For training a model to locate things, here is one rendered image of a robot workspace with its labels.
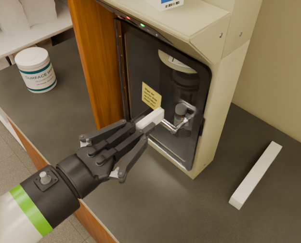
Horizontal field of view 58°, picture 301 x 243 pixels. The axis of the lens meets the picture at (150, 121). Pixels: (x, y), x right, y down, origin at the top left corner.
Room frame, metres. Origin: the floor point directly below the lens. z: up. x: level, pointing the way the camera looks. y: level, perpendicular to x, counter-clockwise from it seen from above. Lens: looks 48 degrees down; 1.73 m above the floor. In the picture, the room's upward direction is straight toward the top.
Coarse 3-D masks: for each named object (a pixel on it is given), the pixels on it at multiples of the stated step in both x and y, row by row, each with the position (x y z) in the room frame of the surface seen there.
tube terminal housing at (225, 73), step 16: (208, 0) 0.48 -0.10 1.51; (224, 0) 0.46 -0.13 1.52; (240, 0) 0.46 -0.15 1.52; (256, 0) 0.50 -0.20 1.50; (240, 16) 0.47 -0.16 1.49; (256, 16) 0.52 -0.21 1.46; (240, 32) 0.48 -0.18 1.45; (176, 48) 0.53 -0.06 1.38; (224, 48) 0.45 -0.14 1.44; (240, 48) 0.50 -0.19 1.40; (208, 64) 0.47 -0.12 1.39; (224, 64) 0.46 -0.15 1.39; (240, 64) 0.51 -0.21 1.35; (224, 80) 0.47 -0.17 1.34; (208, 96) 0.45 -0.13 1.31; (224, 96) 0.49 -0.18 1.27; (208, 112) 0.45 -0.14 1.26; (224, 112) 0.51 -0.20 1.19; (208, 128) 0.46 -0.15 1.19; (208, 144) 0.48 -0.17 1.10; (208, 160) 0.50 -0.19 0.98; (192, 176) 0.45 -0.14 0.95
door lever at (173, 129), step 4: (164, 120) 0.47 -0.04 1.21; (184, 120) 0.47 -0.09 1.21; (164, 124) 0.46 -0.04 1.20; (168, 124) 0.45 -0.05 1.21; (172, 124) 0.45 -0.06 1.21; (180, 124) 0.46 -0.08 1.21; (184, 124) 0.46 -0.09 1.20; (188, 124) 0.46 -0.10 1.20; (168, 128) 0.45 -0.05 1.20; (172, 128) 0.44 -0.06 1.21; (176, 128) 0.44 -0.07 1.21; (172, 132) 0.43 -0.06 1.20; (176, 132) 0.44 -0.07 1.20
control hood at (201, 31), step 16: (112, 0) 0.50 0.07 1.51; (128, 0) 0.49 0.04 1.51; (144, 0) 0.49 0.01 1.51; (192, 0) 0.49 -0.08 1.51; (144, 16) 0.44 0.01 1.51; (160, 16) 0.43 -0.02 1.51; (176, 16) 0.43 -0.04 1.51; (192, 16) 0.43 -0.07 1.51; (208, 16) 0.43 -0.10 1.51; (224, 16) 0.44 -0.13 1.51; (160, 32) 0.44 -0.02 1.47; (176, 32) 0.39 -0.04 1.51; (192, 32) 0.38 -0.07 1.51; (208, 32) 0.40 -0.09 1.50; (224, 32) 0.44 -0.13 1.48; (192, 48) 0.39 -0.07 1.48; (208, 48) 0.41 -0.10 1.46
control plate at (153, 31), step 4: (96, 0) 0.59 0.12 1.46; (104, 4) 0.57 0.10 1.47; (108, 8) 0.59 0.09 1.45; (112, 8) 0.54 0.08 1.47; (116, 12) 0.57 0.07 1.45; (120, 12) 0.52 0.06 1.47; (124, 16) 0.55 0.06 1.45; (128, 16) 0.51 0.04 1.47; (128, 20) 0.58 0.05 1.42; (132, 20) 0.53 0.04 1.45; (136, 20) 0.49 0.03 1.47; (136, 24) 0.55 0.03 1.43; (140, 24) 0.51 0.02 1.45; (144, 24) 0.47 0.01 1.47; (144, 28) 0.53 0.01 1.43; (148, 28) 0.49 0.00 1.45; (152, 28) 0.45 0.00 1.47; (152, 32) 0.51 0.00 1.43; (156, 32) 0.47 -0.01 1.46; (160, 36) 0.49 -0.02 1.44; (168, 40) 0.48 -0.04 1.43
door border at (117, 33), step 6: (120, 24) 0.65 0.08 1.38; (120, 30) 0.65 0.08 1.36; (120, 36) 0.65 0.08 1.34; (120, 42) 0.65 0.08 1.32; (120, 48) 0.65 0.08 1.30; (120, 54) 0.66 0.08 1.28; (120, 60) 0.66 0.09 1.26; (120, 66) 0.66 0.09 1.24; (120, 78) 0.66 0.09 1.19; (126, 90) 0.65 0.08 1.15; (126, 96) 0.65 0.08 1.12; (126, 102) 0.65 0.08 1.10; (126, 108) 0.65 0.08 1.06; (126, 114) 0.66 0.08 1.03; (126, 120) 0.66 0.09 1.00
